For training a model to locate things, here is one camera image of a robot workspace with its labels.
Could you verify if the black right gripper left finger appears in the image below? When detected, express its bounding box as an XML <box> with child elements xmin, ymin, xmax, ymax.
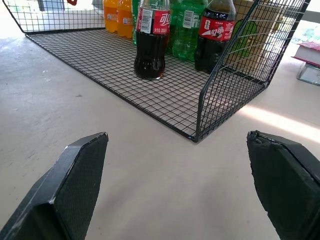
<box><xmin>0</xmin><ymin>132</ymin><xmax>109</xmax><ymax>240</ymax></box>

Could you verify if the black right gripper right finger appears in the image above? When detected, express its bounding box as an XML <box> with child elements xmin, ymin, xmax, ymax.
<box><xmin>246</xmin><ymin>130</ymin><xmax>320</xmax><ymax>240</ymax></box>

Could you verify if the plastic cola bottle red label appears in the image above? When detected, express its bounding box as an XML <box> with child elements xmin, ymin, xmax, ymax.
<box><xmin>194</xmin><ymin>0</ymin><xmax>237</xmax><ymax>75</ymax></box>

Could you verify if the glass cola bottle red label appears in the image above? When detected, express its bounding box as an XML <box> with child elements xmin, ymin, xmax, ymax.
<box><xmin>133</xmin><ymin>0</ymin><xmax>171</xmax><ymax>81</ymax></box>

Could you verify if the orange soda bottle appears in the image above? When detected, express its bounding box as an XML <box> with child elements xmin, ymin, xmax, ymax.
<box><xmin>102</xmin><ymin>0</ymin><xmax>119</xmax><ymax>34</ymax></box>
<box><xmin>116</xmin><ymin>0</ymin><xmax>134</xmax><ymax>40</ymax></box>

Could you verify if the green soda bottle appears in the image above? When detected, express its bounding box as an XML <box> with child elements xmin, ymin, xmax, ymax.
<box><xmin>171</xmin><ymin>0</ymin><xmax>209</xmax><ymax>62</ymax></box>
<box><xmin>131</xmin><ymin>0</ymin><xmax>141</xmax><ymax>46</ymax></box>

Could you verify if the clear glass stand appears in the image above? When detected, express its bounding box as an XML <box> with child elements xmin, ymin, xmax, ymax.
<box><xmin>296</xmin><ymin>61</ymin><xmax>320</xmax><ymax>87</ymax></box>

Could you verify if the red hardcover book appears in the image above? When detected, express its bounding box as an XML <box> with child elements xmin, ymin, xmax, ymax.
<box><xmin>291</xmin><ymin>41</ymin><xmax>320</xmax><ymax>68</ymax></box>

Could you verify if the brown cardboard box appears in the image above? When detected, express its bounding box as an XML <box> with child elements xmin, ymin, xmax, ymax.
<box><xmin>224</xmin><ymin>0</ymin><xmax>285</xmax><ymax>83</ymax></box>

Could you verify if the black wire mesh rack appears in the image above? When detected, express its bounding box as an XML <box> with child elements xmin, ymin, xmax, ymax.
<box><xmin>1</xmin><ymin>0</ymin><xmax>312</xmax><ymax>144</ymax></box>

